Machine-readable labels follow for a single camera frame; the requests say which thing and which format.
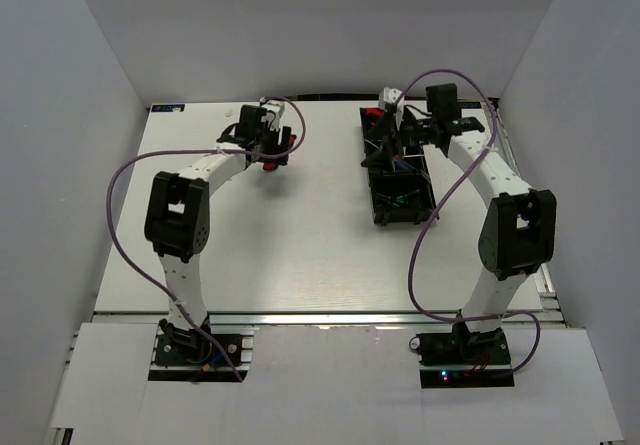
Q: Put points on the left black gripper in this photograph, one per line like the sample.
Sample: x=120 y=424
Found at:
x=278 y=150

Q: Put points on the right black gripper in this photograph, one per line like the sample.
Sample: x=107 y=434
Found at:
x=382 y=159

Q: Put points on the blue handled screwdriver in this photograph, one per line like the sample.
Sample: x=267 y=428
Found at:
x=406 y=162

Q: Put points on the green black precision screwdriver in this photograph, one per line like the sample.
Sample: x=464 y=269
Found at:
x=410 y=198

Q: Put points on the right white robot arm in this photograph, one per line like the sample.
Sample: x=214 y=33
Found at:
x=518 y=233

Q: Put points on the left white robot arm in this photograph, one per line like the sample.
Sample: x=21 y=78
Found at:
x=177 y=222

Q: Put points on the black three-compartment tray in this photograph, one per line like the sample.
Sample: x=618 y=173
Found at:
x=399 y=180

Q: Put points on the blue label sticker right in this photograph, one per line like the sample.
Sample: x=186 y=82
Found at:
x=470 y=105

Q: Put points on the blue label sticker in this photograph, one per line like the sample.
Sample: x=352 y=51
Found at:
x=167 y=108
x=470 y=105

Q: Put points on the blue label sticker left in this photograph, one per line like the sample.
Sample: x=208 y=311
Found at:
x=167 y=108

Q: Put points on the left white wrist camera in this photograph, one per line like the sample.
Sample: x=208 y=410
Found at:
x=274 y=110

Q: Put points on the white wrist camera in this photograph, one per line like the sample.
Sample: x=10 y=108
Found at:
x=274 y=110
x=392 y=104

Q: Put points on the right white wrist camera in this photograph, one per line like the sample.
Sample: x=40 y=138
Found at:
x=392 y=104

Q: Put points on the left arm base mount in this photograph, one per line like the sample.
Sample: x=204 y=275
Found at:
x=186 y=356

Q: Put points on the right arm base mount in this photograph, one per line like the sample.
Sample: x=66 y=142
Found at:
x=460 y=359

